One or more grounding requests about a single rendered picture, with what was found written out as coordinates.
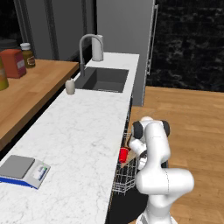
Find grey fridge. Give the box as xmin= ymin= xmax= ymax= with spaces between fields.
xmin=95 ymin=0 xmax=159 ymax=107

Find grey arched tap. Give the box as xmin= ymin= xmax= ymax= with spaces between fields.
xmin=78 ymin=33 xmax=105 ymax=78

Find black dishwasher door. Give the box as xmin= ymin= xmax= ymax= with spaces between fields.
xmin=105 ymin=186 xmax=151 ymax=224

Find silver fridge handle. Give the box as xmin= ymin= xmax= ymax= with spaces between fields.
xmin=146 ymin=3 xmax=159 ymax=77

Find grey tall cupboards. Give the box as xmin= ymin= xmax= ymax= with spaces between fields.
xmin=13 ymin=0 xmax=98 ymax=61

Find yellow-green bottle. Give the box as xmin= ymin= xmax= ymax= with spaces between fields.
xmin=0 ymin=55 xmax=10 ymax=92

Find brown jar with white lid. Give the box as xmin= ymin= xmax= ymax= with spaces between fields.
xmin=19 ymin=42 xmax=37 ymax=69

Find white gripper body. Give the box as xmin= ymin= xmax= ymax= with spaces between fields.
xmin=129 ymin=139 xmax=148 ymax=155

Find red box with label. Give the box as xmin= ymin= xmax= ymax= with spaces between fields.
xmin=0 ymin=48 xmax=28 ymax=79

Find white soap dispenser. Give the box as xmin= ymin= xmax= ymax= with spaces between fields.
xmin=65 ymin=78 xmax=76 ymax=95

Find grey and blue kitchen scale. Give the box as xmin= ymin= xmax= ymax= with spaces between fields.
xmin=0 ymin=154 xmax=52 ymax=190

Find dark grey sink basin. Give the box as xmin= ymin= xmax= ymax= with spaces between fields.
xmin=74 ymin=66 xmax=130 ymax=94

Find red cup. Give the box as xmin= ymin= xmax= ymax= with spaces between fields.
xmin=118 ymin=147 xmax=130 ymax=163

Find white wire dishwasher rack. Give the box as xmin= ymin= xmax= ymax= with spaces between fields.
xmin=112 ymin=131 xmax=140 ymax=196

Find dark round pot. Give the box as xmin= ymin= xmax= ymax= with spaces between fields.
xmin=0 ymin=38 xmax=19 ymax=53

